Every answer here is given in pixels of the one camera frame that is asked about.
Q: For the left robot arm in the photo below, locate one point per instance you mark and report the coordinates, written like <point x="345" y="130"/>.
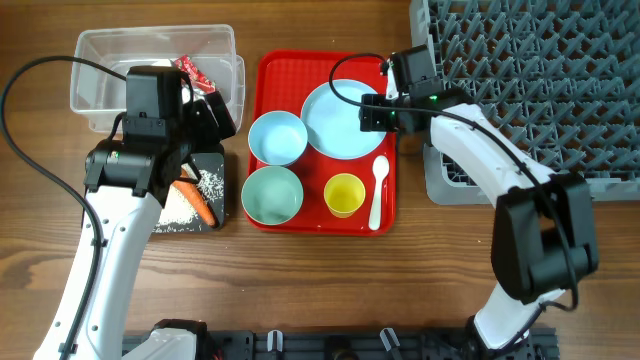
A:
<point x="91" y="317"/>

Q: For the light blue bowl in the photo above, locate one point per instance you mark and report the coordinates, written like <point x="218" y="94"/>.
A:
<point x="278" y="138"/>

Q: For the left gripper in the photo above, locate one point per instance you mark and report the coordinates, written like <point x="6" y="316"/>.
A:
<point x="209" y="132"/>

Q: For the white napkin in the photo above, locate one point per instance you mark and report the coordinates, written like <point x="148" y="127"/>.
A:
<point x="167" y="64"/>

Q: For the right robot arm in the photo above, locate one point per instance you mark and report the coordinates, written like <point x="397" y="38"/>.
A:
<point x="544" y="239"/>

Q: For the white plastic spoon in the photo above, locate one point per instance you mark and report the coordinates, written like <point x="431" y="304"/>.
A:
<point x="380" y="169"/>

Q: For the clear plastic bin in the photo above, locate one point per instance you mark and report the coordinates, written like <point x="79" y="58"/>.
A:
<point x="99" y="97"/>

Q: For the black tray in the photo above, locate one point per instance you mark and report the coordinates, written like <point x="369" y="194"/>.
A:
<point x="143" y="170"/>

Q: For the white rice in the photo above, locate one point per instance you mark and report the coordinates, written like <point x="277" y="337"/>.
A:
<point x="178" y="216"/>

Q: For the light blue plate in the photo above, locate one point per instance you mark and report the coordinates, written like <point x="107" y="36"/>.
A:
<point x="333" y="126"/>

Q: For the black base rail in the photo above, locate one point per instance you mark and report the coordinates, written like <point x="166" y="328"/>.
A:
<point x="443" y="343"/>

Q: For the red snack wrapper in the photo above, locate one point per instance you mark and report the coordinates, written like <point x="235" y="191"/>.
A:
<point x="197" y="77"/>

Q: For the grey dishwasher rack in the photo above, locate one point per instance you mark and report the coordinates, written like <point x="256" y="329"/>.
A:
<point x="560" y="79"/>

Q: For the green bowl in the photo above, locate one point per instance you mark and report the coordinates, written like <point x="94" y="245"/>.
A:
<point x="272" y="195"/>

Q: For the orange carrot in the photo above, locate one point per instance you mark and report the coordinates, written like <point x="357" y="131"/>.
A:
<point x="191" y="193"/>

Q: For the yellow cup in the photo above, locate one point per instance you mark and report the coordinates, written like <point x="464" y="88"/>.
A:
<point x="344" y="194"/>

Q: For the red serving tray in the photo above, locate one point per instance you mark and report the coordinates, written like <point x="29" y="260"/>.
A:
<point x="285" y="80"/>

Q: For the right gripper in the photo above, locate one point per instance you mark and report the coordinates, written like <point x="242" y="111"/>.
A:
<point x="375" y="112"/>

